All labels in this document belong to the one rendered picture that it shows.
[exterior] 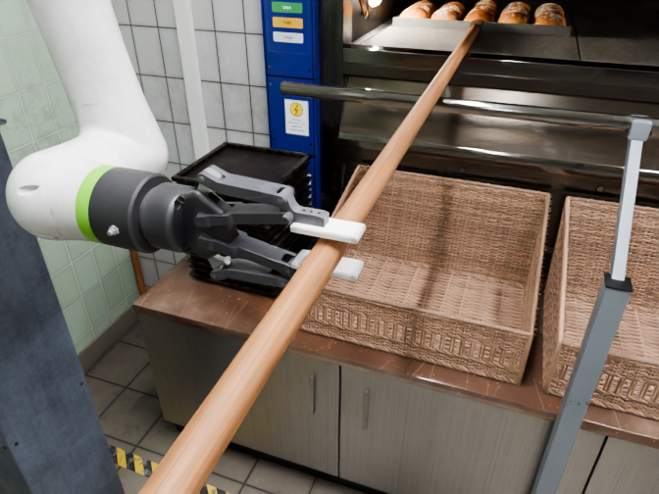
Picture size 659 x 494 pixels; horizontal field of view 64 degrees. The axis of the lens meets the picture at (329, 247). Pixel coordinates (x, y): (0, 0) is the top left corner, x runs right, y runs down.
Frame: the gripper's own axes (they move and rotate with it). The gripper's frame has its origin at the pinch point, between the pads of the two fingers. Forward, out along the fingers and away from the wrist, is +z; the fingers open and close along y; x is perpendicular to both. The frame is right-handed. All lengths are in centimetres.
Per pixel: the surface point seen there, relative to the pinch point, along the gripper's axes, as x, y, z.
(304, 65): -99, 7, -42
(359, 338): -52, 60, -10
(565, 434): -41, 62, 37
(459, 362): -52, 60, 14
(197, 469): 27.0, -0.5, 1.3
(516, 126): -101, 18, 17
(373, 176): -15.5, -1.2, 0.2
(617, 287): -41, 24, 37
